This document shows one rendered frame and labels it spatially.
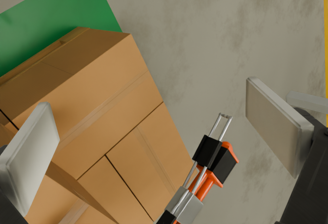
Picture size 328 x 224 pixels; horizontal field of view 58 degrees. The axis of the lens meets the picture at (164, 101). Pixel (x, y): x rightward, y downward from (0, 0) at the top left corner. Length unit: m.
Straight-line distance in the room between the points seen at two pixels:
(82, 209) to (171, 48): 1.52
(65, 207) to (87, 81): 0.55
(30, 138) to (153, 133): 1.38
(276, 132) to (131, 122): 1.28
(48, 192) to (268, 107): 0.75
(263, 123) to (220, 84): 2.53
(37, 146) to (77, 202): 0.76
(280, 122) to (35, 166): 0.13
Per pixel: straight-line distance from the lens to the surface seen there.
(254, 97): 0.19
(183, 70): 2.34
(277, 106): 0.17
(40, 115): 0.19
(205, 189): 0.76
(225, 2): 2.63
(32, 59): 1.72
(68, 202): 0.92
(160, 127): 1.55
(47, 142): 0.19
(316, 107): 3.69
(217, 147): 0.70
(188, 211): 0.73
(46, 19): 1.75
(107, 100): 1.32
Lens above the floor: 1.65
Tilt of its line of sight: 47 degrees down
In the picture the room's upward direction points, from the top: 110 degrees clockwise
